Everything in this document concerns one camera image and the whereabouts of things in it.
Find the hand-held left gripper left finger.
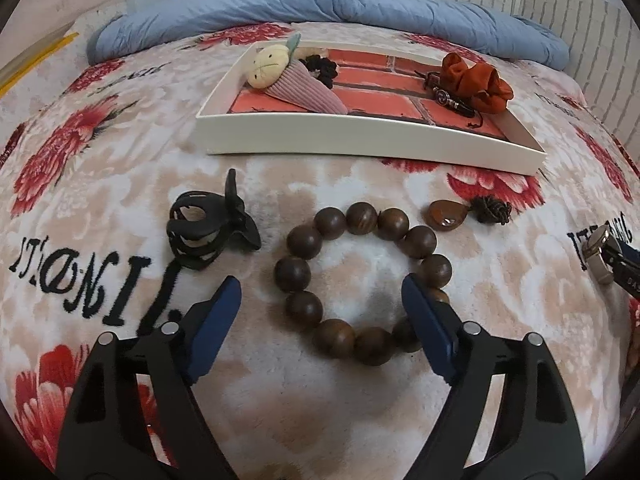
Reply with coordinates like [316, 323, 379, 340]
[54, 275, 243, 480]

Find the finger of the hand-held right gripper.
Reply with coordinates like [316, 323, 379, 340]
[602, 256, 640, 295]
[616, 240, 640, 267]

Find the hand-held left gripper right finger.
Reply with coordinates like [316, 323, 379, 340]
[401, 274, 586, 480]

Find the brown wooden bead bracelet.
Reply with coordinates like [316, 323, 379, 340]
[273, 201, 453, 367]

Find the white tray with brick pattern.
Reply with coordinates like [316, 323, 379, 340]
[192, 40, 547, 177]

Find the orange scrunchie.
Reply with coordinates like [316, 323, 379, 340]
[440, 52, 515, 112]

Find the black leather cord bracelet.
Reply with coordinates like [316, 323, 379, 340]
[422, 71, 483, 128]

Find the black scrunchie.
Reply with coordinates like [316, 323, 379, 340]
[298, 52, 341, 86]

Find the black claw hair clip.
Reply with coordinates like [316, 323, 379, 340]
[166, 169, 262, 272]

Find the brown teardrop pendant with knot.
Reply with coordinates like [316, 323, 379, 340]
[425, 196, 513, 232]

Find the floral printed blanket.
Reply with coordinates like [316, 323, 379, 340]
[0, 20, 640, 480]

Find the yellow tape strip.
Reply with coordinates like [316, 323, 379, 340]
[0, 31, 80, 96]

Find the rolled blue duvet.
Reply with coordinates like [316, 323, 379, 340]
[87, 0, 571, 71]

